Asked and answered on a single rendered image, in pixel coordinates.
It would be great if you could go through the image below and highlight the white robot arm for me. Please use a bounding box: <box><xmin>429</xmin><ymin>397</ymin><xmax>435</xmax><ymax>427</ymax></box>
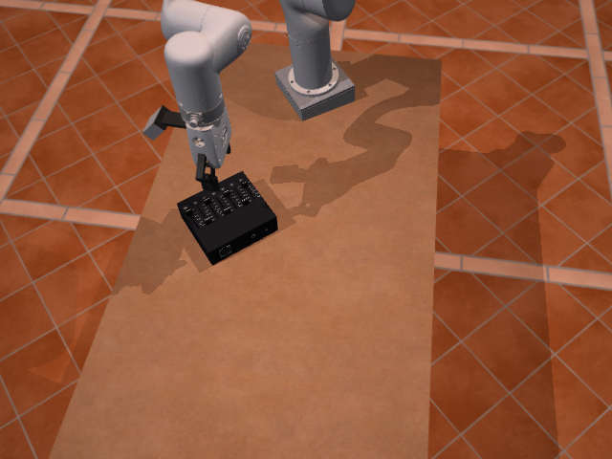
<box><xmin>142</xmin><ymin>0</ymin><xmax>356</xmax><ymax>141</ymax></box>

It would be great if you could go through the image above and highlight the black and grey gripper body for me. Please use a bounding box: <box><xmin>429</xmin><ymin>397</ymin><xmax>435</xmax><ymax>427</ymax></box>
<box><xmin>182</xmin><ymin>104</ymin><xmax>231</xmax><ymax>169</ymax></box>

